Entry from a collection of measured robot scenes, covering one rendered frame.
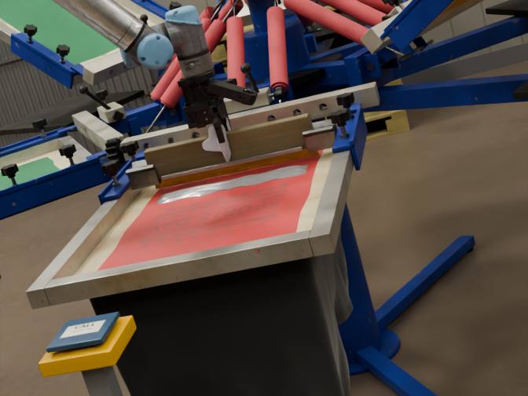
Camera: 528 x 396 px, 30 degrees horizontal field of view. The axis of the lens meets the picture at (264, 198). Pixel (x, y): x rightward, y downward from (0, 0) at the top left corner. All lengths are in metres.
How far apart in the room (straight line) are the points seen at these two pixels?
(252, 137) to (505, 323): 1.44
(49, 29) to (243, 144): 1.54
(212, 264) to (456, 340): 1.74
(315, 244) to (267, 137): 0.61
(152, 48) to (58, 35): 1.60
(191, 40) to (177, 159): 0.29
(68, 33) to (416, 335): 1.64
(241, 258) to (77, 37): 2.04
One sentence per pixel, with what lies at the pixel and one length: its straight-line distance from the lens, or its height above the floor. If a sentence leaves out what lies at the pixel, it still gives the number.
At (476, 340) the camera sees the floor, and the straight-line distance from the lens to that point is 3.36.
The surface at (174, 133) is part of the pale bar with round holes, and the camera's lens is 2.57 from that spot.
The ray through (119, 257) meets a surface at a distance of 2.01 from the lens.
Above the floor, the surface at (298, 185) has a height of 0.96.
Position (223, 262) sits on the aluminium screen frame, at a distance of 1.75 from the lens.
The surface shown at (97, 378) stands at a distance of 1.69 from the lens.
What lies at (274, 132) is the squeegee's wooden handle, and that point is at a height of 1.04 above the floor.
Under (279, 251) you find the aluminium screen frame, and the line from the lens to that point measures 1.73.
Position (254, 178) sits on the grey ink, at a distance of 2.23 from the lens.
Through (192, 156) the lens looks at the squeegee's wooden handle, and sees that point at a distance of 2.33.
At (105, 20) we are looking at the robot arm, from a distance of 2.08.
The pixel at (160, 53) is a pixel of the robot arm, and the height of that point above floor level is 1.30.
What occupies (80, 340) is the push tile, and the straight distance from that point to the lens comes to 1.64.
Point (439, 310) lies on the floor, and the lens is 3.60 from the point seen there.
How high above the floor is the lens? 1.58
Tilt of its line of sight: 17 degrees down
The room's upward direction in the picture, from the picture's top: 16 degrees counter-clockwise
